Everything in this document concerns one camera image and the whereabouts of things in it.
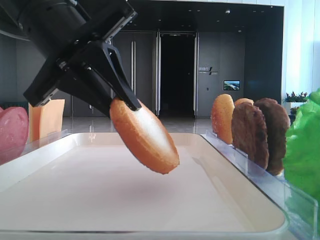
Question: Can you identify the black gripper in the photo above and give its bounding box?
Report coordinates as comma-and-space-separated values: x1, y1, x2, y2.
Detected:
22, 0, 142, 118

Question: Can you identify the inner orange cheese slice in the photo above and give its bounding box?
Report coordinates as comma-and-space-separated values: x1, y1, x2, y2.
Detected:
39, 99, 65, 139

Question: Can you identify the orange cheese slice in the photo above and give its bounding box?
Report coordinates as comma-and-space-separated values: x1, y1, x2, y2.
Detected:
39, 99, 65, 139
28, 103, 48, 142

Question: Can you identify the outer orange cheese slice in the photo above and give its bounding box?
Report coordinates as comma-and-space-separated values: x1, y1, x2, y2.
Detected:
28, 103, 48, 142

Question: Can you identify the inner red tomato slice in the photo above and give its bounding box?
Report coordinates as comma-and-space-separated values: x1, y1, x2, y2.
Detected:
0, 107, 29, 165

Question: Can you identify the inner brown meat patty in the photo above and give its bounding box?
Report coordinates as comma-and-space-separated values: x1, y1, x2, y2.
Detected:
231, 102, 269, 170

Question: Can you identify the brown meat patty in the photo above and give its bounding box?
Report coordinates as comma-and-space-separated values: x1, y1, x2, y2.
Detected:
231, 102, 269, 170
254, 98, 291, 176

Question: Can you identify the outer brown meat patty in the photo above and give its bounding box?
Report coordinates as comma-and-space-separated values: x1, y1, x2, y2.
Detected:
254, 98, 291, 176

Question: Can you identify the green lettuce leaf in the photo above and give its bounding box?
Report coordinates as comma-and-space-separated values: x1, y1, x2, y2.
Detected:
283, 89, 320, 201

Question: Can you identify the dark double door middle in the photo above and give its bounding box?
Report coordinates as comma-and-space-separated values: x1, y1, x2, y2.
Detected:
113, 31, 154, 110

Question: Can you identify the cream rectangular tray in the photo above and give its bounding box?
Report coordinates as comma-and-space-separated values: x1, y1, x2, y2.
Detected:
0, 133, 289, 240

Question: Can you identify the inner top bun half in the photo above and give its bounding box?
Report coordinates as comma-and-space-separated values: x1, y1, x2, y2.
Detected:
211, 94, 235, 145

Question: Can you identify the bun half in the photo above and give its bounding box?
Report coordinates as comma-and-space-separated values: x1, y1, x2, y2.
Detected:
211, 94, 235, 145
234, 98, 254, 107

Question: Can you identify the outer top bun half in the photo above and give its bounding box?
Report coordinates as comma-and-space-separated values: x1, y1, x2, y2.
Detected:
234, 98, 254, 107

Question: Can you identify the flower planter box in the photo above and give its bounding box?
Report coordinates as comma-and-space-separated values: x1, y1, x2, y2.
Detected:
284, 91, 308, 115

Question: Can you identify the clear left long rail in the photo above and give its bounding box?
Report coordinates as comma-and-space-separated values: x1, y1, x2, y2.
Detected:
21, 129, 71, 156

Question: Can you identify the clear long rail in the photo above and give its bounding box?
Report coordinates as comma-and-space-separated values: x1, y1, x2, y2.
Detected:
201, 131, 320, 240
21, 129, 71, 156

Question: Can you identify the small wall display screen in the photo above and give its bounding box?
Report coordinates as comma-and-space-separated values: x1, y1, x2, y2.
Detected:
223, 80, 241, 91

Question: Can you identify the clear right long rail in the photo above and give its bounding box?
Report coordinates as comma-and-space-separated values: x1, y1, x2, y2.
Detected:
201, 131, 320, 240

